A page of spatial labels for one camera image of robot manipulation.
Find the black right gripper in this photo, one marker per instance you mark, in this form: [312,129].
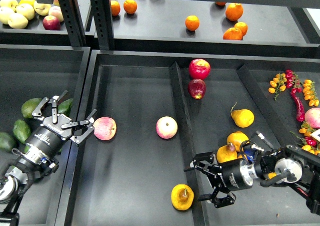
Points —
[229,176]

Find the yellow pear middle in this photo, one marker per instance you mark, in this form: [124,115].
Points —
[237,138]

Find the green avocado top left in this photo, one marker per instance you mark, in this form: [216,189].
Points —
[29,106]

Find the yellow pear upper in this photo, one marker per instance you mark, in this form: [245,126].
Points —
[243,118]

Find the green avocado far left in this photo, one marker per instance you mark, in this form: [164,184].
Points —
[7,142]

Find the yellow pear with stem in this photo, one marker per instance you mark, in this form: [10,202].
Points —
[182,197]

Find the dark red apple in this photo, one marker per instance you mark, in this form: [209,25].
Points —
[197,88]

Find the pink apple left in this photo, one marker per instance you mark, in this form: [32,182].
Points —
[105,128]

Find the bright red apple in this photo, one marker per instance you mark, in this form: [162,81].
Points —
[199,69]

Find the orange on shelf left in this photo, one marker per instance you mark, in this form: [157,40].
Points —
[115,8]

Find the yellow pear left cluster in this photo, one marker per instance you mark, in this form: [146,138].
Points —
[226,153]

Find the pink apple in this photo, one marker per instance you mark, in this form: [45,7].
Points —
[105,128]
[166,127]

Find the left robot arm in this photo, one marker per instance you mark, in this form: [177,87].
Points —
[18,175]

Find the yellow apple far left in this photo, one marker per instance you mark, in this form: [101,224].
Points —
[5,12]

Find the yellow apple front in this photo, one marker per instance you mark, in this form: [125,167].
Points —
[17,21]

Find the pink apple centre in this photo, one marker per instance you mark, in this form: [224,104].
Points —
[166,127]

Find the black shelf post left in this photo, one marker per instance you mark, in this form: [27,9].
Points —
[72,21]

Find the black left tray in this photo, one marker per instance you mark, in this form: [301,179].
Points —
[36,72]

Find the black shelf post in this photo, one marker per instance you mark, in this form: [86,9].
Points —
[103,21]
[72,21]

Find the yellow apple middle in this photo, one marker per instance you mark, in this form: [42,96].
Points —
[26,10]

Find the red cherry tomato bunch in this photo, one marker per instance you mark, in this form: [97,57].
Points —
[293,81]

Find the mixed cherry tomatoes lower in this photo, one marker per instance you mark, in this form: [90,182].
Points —
[307,142]

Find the yellow apple with stem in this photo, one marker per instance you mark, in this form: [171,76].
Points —
[41,9]

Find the orange on shelf front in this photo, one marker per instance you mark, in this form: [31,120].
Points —
[233,34]

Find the green avocado tray edge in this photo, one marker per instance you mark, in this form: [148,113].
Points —
[65,107]

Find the red apple on shelf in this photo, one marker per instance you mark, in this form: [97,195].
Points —
[51,23]

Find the black shelf post right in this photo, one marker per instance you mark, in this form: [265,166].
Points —
[103,21]

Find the dark green avocado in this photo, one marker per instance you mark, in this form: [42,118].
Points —
[21,130]

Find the pink peach right edge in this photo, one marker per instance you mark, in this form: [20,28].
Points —
[312,117]

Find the pink peach on shelf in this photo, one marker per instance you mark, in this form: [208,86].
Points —
[56,12]

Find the red chili pepper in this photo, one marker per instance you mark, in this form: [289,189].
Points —
[300,111]

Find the yellow apple upper left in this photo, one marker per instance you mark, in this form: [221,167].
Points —
[9,3]

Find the orange on shelf centre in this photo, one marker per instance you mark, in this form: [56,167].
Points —
[192,23]

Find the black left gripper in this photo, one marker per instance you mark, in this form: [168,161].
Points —
[57,128]

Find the orange cherry tomato bunch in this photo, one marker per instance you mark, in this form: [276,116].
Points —
[277,85]

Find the black divided centre tray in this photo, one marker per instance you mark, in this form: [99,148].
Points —
[128,180]

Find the orange tomato bunch right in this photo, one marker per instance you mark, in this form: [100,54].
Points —
[309,92]

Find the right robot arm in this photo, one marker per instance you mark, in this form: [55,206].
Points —
[287,166]

